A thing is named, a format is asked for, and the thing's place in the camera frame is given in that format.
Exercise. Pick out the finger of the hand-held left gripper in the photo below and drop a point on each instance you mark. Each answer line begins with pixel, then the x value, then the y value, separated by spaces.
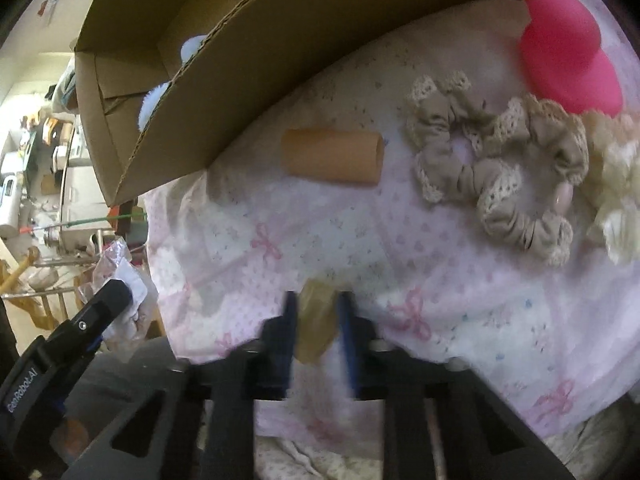
pixel 105 305

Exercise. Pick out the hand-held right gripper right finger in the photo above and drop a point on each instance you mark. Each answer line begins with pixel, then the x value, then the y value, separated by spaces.
pixel 347 330

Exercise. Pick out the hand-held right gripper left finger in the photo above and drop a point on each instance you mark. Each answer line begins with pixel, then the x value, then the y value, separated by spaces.
pixel 289 325

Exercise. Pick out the yellow translucent soft piece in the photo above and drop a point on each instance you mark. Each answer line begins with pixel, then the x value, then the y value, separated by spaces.
pixel 314 325

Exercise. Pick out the cardboard box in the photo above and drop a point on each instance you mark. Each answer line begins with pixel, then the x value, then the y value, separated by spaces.
pixel 210 60

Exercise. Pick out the crumpled clear plastic bag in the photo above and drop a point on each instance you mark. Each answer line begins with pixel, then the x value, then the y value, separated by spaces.
pixel 123 305

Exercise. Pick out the pink bow printed blanket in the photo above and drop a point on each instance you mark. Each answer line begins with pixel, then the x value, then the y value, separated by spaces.
pixel 400 270

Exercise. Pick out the wooden chair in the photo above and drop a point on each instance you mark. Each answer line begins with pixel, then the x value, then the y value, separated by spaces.
pixel 25 285

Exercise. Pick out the cluttered white shelf unit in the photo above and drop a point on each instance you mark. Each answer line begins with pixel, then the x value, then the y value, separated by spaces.
pixel 45 170

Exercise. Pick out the brown cardboard tube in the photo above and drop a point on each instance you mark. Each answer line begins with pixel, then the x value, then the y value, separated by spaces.
pixel 332 156

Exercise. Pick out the beige lace scrunchie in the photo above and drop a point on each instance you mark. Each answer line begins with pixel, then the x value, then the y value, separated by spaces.
pixel 495 170

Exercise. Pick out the blue white plush toy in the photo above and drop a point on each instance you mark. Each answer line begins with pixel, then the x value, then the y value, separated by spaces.
pixel 165 85

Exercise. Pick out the cream lace scrunchie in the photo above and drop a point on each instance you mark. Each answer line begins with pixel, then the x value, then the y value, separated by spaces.
pixel 616 190

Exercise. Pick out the pink rubber duck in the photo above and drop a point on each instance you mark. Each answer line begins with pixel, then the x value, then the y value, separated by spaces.
pixel 565 55

